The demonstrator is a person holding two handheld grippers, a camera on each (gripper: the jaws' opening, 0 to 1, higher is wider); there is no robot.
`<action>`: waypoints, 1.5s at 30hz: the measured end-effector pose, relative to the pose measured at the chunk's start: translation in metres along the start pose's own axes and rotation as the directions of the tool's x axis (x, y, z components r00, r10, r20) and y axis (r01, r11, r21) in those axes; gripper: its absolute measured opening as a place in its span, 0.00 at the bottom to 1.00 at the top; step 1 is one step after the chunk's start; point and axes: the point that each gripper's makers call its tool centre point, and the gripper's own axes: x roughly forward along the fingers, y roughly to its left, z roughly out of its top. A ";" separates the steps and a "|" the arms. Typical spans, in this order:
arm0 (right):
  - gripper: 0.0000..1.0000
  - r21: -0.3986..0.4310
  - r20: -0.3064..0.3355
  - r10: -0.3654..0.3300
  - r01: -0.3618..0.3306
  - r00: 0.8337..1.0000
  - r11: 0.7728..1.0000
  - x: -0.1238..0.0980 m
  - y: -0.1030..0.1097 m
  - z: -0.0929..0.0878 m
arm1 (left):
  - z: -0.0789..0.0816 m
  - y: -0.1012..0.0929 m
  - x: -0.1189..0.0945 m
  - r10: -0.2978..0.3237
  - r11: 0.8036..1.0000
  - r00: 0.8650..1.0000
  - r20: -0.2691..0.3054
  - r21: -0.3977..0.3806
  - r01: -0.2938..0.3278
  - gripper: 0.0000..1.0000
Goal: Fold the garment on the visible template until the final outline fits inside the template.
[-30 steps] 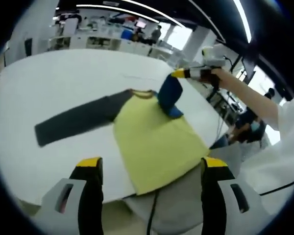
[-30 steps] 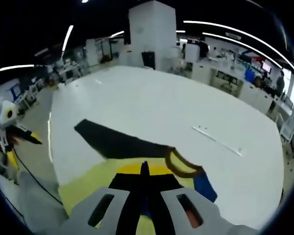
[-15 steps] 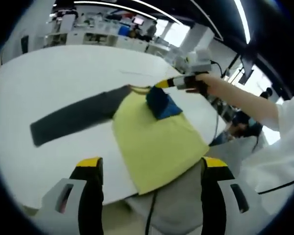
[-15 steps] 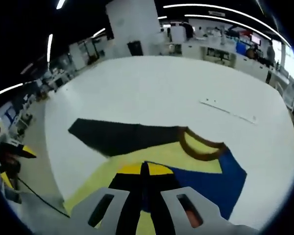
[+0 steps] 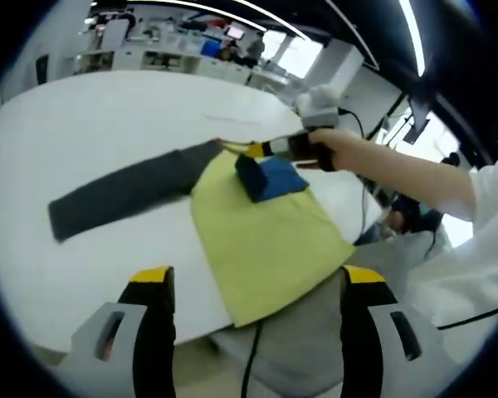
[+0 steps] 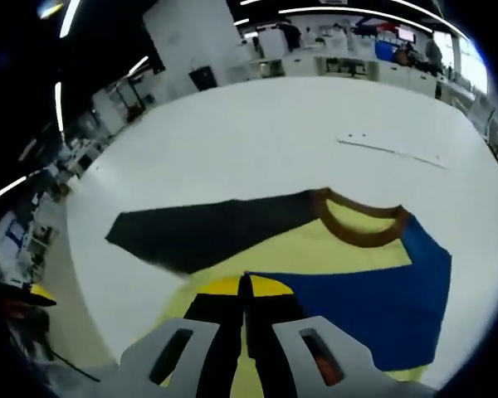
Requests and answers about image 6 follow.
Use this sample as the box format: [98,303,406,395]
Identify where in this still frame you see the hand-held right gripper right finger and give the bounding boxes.
[245,275,424,398]

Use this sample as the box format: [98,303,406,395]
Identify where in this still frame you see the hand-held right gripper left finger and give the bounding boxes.
[118,276,247,398]

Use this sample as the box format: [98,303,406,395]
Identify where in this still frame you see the yellow blue black garment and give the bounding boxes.
[105,187,453,398]

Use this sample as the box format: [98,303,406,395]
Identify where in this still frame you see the long white counter cabinet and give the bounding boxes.
[232,52,439,99]

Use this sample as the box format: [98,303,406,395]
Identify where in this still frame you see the white square pillar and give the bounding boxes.
[143,0,240,90]

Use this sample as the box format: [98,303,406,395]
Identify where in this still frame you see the white office chair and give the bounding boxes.
[475,93,498,171]

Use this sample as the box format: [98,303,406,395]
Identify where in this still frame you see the blue barrel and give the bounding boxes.
[374,41,395,63]

